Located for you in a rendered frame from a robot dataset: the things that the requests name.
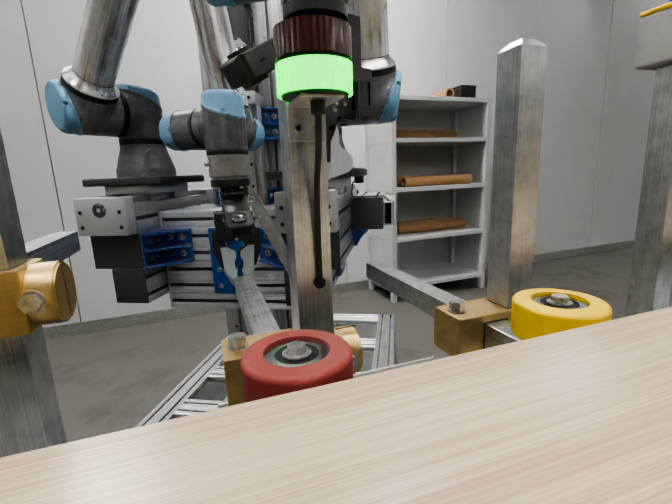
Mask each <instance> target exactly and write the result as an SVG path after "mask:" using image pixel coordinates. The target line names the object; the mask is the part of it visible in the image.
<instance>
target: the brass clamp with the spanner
mask: <svg viewBox="0 0 672 504"><path fill-rule="evenodd" d="M291 330H293V328H289V329H283V330H277V331H271V332H265V333H259V334H254V335H248V336H246V339H247V341H248V342H249V346H250V345H252V344H253V343H254V342H256V341H258V340H260V339H262V338H264V337H267V336H269V335H272V334H276V333H280V332H284V331H291ZM334 334H335V335H338V336H340V337H341V338H343V339H344V340H345V341H347V342H348V344H349V345H350V347H351V349H352V354H353V373H356V372H359V371H360V370H361V368H362V365H363V351H362V345H361V341H360V338H359V335H358V333H357V331H356V330H355V328H353V327H352V326H351V325H345V326H339V327H334ZM228 344H229V343H228V339H224V340H222V341H221V346H222V355H223V364H224V373H225V383H226V391H227V399H228V407H229V406H233V405H237V404H242V403H244V397H243V387H242V377H241V366H240V361H241V357H242V355H243V353H244V352H245V350H246V349H245V350H242V351H238V352H232V351H228V350H227V345H228Z"/></svg>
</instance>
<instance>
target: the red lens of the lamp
mask: <svg viewBox="0 0 672 504"><path fill-rule="evenodd" d="M273 44H274V59H275V64H276V63H277V61H278V59H279V58H281V57H282V56H285V55H288V54H291V53H295V52H302V51H331V52H337V53H341V54H344V55H346V56H347V57H348V58H349V60H350V61H351V62H352V37H351V26H350V25H349V23H347V22H346V21H344V20H342V19H339V18H336V17H331V16H324V15H304V16H297V17H292V18H288V19H285V20H283V21H280V22H279V23H277V24H276V25H275V26H274V27H273Z"/></svg>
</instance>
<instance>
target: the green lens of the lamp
mask: <svg viewBox="0 0 672 504"><path fill-rule="evenodd" d="M275 74H276V89H277V98H278V99H280V100H282V98H281V95H282V94H284V93H287V92H291V91H296V90H303V89H336V90H342V91H346V92H348V93H349V97H351V96H352V95H353V72H352V62H351V61H350V60H348V59H346V58H343V57H340V56H334V55H323V54H311V55H300V56H294V57H289V58H286V59H283V60H280V61H279V62H277V63H276V64H275ZM349 97H348V98H349Z"/></svg>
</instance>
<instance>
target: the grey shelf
mask: <svg viewBox="0 0 672 504"><path fill-rule="evenodd" d="M491 115H492V98H470V97H443V96H416V95H400V101H399V109H398V116H397V119H396V120H395V121H394V122H392V123H384V124H380V125H377V124H372V125H365V160H366V168H367V175H366V192H386V195H394V194H395V225H384V229H368V231H367V247H368V262H375V261H381V262H383V263H385V264H387V265H389V266H392V267H394V268H396V269H398V270H400V271H402V272H404V273H407V274H409V275H411V276H413V277H415V278H417V279H420V280H422V281H424V282H426V283H428V284H430V285H431V284H437V283H443V282H449V281H455V280H461V279H467V278H473V277H478V287H479V288H483V287H484V281H485V257H486V233H487V209H488V186H489V162H490V138H491ZM396 130H456V131H457V138H396ZM468 173H470V174H471V175H472V182H471V183H470V184H453V185H435V186H418V187H397V177H401V176H422V175H444V174H468ZM447 217H454V218H455V219H462V218H463V219H464V220H465V226H464V227H460V228H451V229H442V230H434V231H425V232H416V233H407V234H398V235H397V222H402V221H413V220H425V219H436V218H447Z"/></svg>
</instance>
